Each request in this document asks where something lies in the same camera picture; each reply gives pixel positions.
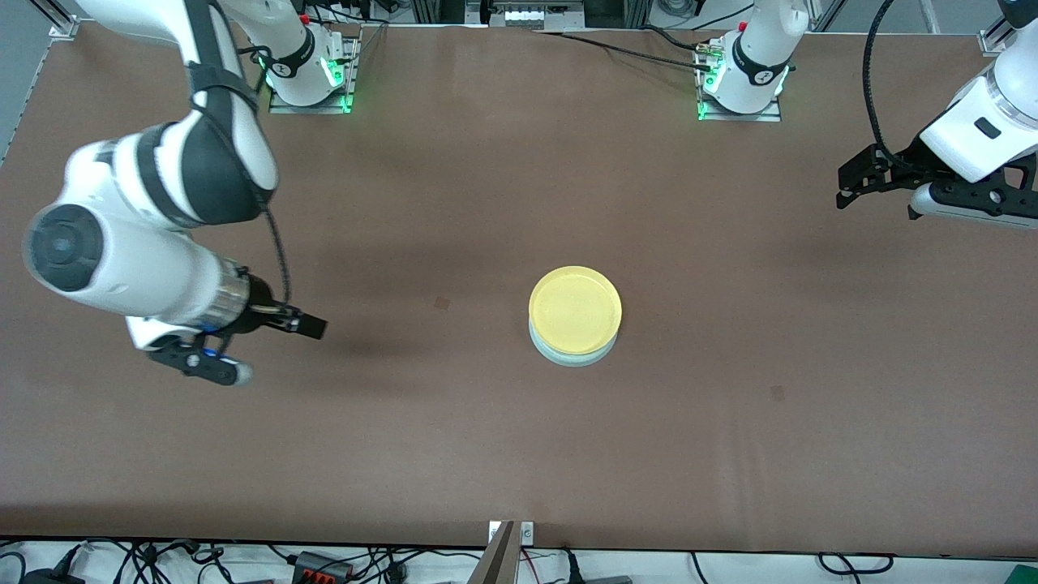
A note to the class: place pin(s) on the aluminium frame post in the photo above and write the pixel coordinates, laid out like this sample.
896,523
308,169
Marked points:
632,12
438,10

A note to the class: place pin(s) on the yellow round plate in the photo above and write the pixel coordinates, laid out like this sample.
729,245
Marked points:
576,312

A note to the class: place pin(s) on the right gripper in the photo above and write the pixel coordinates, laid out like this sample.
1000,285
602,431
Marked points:
260,311

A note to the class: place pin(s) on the black plug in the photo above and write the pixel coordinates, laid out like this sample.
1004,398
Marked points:
572,568

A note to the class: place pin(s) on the aluminium frame corner bracket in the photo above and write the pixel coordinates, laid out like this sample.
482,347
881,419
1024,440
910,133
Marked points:
991,42
65,28

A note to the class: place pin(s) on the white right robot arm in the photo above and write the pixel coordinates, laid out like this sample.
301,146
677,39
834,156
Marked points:
138,268

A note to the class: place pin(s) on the brown table cover sheet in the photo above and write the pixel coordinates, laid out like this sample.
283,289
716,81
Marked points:
519,446

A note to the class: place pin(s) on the black power adaptor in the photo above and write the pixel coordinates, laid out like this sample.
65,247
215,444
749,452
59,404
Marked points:
53,577

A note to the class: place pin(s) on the small white bracket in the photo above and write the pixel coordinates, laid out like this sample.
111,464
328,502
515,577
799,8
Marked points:
527,532
493,531

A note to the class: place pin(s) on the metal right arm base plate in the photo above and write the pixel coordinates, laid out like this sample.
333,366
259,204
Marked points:
280,107

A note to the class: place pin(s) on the green box corner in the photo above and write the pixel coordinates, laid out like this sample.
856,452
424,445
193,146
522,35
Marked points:
1023,577

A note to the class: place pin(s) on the grey camera mount pole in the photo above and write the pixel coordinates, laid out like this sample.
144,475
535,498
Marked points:
499,560

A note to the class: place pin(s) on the pale green round plate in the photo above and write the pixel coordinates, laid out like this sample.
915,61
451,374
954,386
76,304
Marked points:
576,361

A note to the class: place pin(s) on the grey control box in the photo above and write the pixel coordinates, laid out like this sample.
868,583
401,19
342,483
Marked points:
527,16

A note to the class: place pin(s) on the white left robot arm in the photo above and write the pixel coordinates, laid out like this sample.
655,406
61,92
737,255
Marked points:
754,81

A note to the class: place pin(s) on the black orange power strip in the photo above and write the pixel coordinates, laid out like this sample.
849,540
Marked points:
323,566

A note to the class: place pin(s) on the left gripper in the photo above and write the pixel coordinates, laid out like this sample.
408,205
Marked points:
902,165

